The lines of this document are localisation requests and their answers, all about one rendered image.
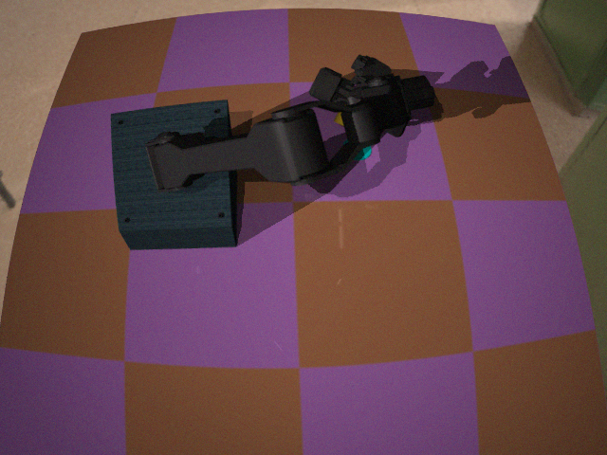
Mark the cyan circle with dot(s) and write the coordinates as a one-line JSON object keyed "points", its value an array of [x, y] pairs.
{"points": [[364, 153]]}

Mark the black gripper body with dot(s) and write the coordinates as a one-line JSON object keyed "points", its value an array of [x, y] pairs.
{"points": [[327, 83]]}

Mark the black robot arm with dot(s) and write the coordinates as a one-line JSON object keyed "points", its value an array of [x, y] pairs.
{"points": [[288, 147]]}

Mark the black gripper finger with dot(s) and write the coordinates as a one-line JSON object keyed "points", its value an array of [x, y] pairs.
{"points": [[345, 82]]}

